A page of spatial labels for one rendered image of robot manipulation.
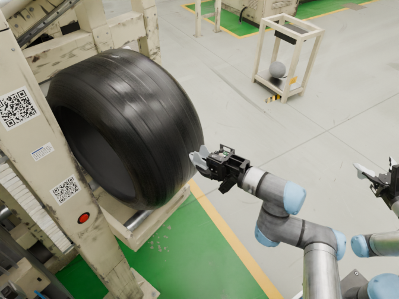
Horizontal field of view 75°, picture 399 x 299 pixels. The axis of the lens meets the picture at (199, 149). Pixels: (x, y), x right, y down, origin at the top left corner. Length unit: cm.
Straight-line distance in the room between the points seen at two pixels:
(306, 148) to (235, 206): 102
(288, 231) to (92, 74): 68
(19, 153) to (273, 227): 64
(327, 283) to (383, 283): 48
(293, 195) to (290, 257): 143
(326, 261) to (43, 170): 71
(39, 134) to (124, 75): 28
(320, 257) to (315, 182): 187
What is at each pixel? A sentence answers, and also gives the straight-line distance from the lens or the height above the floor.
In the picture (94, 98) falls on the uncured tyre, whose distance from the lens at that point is 76.
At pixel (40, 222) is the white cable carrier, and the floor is 117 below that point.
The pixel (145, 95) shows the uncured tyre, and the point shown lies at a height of 142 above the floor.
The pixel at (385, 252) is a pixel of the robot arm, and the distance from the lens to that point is 105.
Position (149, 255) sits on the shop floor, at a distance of 202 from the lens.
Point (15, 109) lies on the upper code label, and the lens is 67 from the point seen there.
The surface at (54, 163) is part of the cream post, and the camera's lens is 78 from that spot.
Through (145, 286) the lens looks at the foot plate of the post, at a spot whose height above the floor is 1.
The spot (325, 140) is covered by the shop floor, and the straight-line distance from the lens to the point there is 297.
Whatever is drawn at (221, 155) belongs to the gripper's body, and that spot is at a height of 130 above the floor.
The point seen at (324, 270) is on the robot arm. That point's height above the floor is 126.
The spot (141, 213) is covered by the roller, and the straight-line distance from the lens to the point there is 109.
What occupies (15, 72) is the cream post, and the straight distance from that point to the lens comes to 65.
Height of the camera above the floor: 184
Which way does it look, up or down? 45 degrees down
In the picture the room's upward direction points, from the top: straight up
